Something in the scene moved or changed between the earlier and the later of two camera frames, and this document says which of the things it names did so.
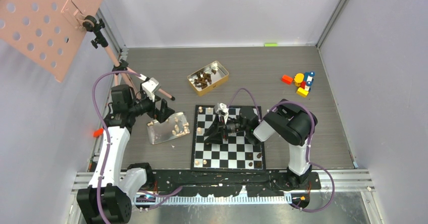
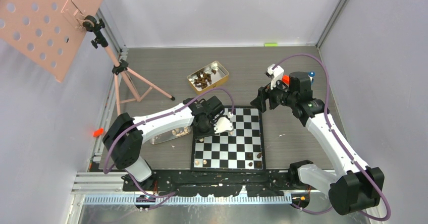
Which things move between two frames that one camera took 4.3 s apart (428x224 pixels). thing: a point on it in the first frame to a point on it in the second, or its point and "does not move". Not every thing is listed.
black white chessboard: [237, 154] does not move
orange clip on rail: [97, 133] does not move
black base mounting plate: [191, 183] does not move
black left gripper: [161, 115] to [198, 134]
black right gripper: [216, 132] to [260, 102]
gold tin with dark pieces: [208, 77] does not move
